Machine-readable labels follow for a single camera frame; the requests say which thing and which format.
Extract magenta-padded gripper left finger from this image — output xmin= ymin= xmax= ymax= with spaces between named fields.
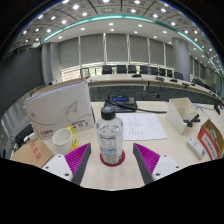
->
xmin=41 ymin=142 xmax=92 ymax=186

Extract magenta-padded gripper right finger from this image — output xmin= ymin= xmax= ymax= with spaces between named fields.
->
xmin=132 ymin=142 xmax=184 ymax=186

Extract clear plastic water bottle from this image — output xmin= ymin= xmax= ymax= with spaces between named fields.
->
xmin=94 ymin=105 xmax=125 ymax=165

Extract white paper cup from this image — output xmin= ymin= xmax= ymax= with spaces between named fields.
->
xmin=52 ymin=125 xmax=80 ymax=156

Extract flat round red coaster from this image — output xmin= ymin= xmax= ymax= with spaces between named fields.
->
xmin=99 ymin=149 xmax=127 ymax=168

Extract white printed paper sheet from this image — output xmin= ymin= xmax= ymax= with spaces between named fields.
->
xmin=116 ymin=112 xmax=168 ymax=142

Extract flat brown cardboard sheet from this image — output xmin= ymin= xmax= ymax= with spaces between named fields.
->
xmin=10 ymin=137 xmax=55 ymax=169

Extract small white rectangular box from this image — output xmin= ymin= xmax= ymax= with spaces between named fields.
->
xmin=186 ymin=136 xmax=207 ymax=160

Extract large white cardboard box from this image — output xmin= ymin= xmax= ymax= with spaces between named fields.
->
xmin=24 ymin=79 xmax=96 ymax=141

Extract black marker pen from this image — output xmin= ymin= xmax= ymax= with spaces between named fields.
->
xmin=182 ymin=113 xmax=201 ymax=128

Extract black power strip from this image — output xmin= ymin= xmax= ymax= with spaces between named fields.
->
xmin=13 ymin=123 xmax=34 ymax=148

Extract red-sided open cardboard box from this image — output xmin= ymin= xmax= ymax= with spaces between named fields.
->
xmin=197 ymin=119 xmax=224 ymax=162

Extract black desk console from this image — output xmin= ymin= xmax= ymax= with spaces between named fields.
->
xmin=103 ymin=94 xmax=138 ymax=114

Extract teal hand tool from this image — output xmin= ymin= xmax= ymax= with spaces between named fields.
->
xmin=210 ymin=129 xmax=219 ymax=143

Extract black desk microphone units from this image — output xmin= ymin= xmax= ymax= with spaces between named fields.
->
xmin=130 ymin=73 xmax=193 ymax=88

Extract black desk device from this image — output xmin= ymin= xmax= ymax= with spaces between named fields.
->
xmin=213 ymin=102 xmax=223 ymax=116

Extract row of black chairs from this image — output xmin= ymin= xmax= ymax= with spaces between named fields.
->
xmin=101 ymin=64 xmax=186 ymax=81

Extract ceiling lights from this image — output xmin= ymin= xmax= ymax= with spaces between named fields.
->
xmin=19 ymin=0 xmax=224 ymax=73

